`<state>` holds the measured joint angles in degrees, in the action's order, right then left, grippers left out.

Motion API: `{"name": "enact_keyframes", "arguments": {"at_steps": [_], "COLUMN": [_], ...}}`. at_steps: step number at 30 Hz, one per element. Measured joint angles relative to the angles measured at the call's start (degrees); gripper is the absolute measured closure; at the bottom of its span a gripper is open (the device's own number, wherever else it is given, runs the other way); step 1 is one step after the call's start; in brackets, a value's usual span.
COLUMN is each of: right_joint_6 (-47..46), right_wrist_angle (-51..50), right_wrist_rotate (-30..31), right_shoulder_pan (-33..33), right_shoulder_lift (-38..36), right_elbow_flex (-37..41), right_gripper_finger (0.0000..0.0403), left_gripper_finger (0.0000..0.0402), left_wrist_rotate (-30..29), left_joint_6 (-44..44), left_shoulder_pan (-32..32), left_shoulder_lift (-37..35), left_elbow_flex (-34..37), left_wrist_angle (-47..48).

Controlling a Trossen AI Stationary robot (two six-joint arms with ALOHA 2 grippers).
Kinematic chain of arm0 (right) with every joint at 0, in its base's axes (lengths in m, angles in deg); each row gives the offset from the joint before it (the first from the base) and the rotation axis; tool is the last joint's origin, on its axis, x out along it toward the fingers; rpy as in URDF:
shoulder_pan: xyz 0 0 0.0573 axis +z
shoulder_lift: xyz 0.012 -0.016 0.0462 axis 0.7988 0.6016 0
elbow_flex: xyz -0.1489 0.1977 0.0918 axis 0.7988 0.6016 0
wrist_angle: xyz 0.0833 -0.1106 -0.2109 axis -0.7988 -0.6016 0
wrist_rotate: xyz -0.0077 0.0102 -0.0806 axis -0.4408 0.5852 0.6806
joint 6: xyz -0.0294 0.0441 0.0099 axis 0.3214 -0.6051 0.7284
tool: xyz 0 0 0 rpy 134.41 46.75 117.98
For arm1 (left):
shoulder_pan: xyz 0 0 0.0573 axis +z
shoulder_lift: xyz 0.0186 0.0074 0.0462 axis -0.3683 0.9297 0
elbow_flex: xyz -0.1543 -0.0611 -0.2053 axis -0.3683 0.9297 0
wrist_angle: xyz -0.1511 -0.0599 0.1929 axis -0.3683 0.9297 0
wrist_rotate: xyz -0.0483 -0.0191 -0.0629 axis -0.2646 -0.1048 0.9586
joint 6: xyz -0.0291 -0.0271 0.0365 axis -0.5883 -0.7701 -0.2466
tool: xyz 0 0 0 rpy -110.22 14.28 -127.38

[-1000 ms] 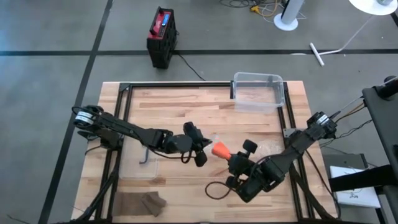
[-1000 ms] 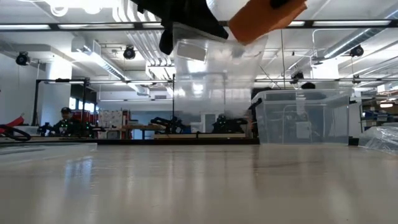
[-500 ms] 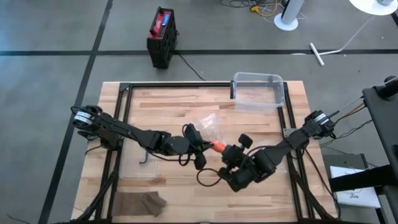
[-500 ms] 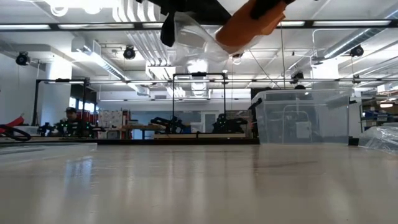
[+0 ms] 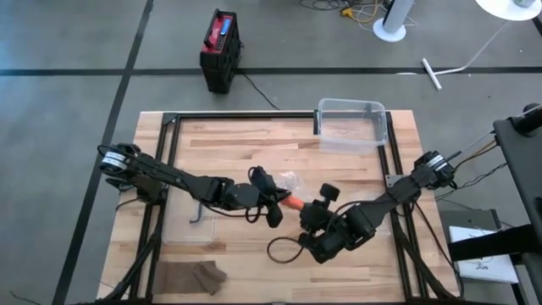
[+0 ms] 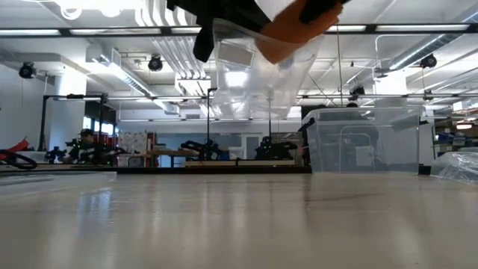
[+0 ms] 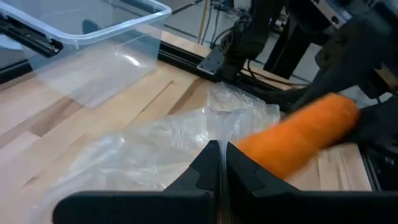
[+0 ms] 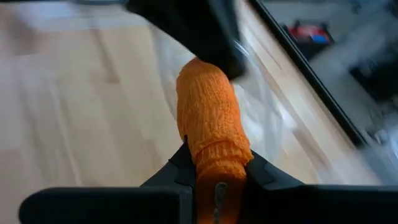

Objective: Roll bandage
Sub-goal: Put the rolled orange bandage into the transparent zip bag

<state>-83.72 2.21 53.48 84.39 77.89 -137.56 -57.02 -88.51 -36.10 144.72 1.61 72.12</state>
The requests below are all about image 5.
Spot clear lid with black handle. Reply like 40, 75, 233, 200
161, 186, 218, 247

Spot black aluminium table frame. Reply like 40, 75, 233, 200
101, 110, 465, 305

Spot white floor bar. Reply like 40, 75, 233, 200
421, 58, 443, 92

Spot orange elastic bandage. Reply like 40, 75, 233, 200
280, 194, 307, 213

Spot black cable bundle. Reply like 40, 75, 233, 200
435, 137, 509, 202

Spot black desk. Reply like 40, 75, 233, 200
447, 103, 542, 305

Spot brown cloth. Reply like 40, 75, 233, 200
152, 259, 230, 297

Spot white round table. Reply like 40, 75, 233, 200
474, 0, 542, 23

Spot black and red battery box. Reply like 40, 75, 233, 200
199, 8, 244, 95

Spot white paper sheet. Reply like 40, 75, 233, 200
448, 225, 520, 285

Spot white cable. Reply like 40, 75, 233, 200
434, 19, 510, 76

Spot grey pad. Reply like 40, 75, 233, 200
439, 208, 504, 238

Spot white pole stand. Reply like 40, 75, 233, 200
373, 0, 417, 43

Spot clear plastic storage box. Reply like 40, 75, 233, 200
313, 97, 390, 157

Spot tangled floor cables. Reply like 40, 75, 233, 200
298, 0, 384, 23

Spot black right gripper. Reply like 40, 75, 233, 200
298, 182, 341, 264

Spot black power cable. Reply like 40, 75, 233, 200
237, 71, 281, 111

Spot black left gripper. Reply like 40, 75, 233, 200
247, 165, 294, 230

